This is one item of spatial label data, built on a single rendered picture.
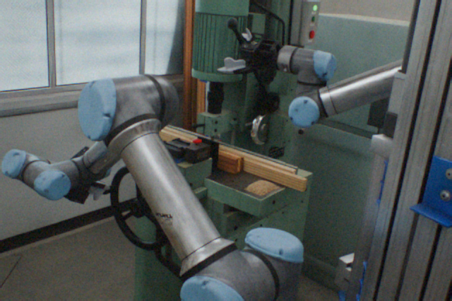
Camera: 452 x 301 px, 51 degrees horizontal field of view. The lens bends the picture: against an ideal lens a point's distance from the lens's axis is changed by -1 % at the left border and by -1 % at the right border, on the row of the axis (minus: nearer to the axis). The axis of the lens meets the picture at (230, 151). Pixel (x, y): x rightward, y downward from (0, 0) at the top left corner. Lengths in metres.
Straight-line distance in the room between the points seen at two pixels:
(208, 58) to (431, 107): 0.93
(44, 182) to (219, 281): 0.59
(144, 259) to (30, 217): 1.14
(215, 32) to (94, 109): 0.74
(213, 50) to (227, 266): 0.90
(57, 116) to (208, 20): 1.43
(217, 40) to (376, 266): 0.92
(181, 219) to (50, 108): 1.97
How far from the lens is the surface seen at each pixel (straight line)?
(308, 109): 1.18
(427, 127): 0.83
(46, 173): 1.26
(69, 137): 2.87
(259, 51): 1.39
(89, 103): 0.95
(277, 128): 1.74
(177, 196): 0.87
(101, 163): 1.26
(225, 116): 1.71
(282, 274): 0.93
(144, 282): 2.00
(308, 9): 1.79
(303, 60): 1.31
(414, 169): 0.86
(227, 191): 1.53
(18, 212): 2.88
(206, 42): 1.59
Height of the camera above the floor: 1.51
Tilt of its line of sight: 19 degrees down
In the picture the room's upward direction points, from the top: 5 degrees clockwise
